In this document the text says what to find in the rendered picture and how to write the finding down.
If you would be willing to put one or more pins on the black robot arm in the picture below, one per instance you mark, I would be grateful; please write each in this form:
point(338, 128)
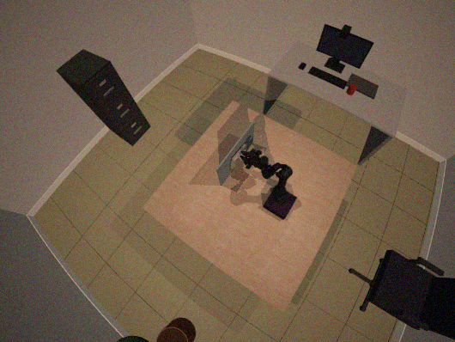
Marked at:
point(279, 191)

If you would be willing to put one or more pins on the dark grey flat panel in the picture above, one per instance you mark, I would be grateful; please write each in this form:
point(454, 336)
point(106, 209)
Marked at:
point(224, 170)

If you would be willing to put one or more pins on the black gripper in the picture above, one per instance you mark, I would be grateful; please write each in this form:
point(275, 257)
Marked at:
point(252, 160)

